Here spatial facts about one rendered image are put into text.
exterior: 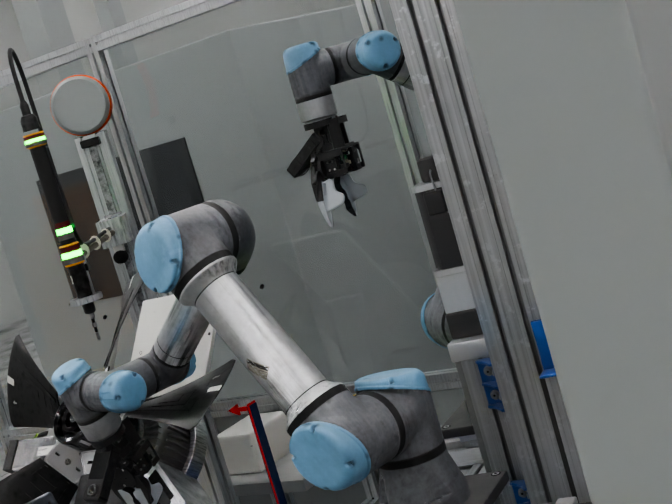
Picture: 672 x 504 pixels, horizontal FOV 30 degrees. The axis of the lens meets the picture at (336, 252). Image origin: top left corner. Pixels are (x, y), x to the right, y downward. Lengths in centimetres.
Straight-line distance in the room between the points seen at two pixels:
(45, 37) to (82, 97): 550
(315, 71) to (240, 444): 112
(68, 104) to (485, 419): 159
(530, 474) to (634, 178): 187
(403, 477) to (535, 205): 172
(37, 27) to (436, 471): 712
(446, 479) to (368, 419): 19
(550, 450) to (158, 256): 72
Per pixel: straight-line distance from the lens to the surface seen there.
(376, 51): 238
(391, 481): 205
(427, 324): 262
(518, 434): 215
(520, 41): 32
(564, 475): 216
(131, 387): 231
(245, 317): 198
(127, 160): 346
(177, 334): 231
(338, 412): 192
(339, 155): 247
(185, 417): 254
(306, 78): 249
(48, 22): 887
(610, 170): 32
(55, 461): 282
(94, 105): 334
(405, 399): 200
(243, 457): 324
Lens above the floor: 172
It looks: 7 degrees down
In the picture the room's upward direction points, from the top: 16 degrees counter-clockwise
